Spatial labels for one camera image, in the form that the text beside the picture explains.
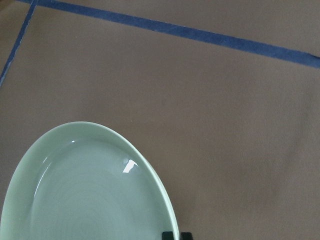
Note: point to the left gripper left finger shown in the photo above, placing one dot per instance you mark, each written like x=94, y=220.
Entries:
x=167, y=234

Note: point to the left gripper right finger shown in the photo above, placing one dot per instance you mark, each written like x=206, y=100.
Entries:
x=186, y=233

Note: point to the light green ceramic plate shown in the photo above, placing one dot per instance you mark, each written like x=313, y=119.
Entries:
x=84, y=181

